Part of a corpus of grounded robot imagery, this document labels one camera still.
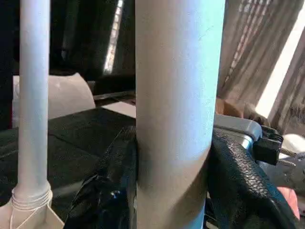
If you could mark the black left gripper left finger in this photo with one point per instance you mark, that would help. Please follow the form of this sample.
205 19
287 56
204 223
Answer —
107 191

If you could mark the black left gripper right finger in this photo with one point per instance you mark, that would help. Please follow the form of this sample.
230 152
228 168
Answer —
243 191

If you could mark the white plastic table leg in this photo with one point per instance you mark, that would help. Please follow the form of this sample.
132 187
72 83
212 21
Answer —
176 109
33 95

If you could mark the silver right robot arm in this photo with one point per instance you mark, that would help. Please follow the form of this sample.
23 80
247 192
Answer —
233 126

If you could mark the black work mat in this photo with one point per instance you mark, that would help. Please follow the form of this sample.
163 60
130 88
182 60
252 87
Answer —
81 138

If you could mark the white plastic table top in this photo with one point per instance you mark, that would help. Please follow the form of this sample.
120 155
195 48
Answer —
28 219

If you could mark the white flat panel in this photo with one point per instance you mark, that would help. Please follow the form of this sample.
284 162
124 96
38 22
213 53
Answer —
69 98

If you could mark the grey curtain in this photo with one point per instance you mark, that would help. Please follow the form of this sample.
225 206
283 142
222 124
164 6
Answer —
257 62

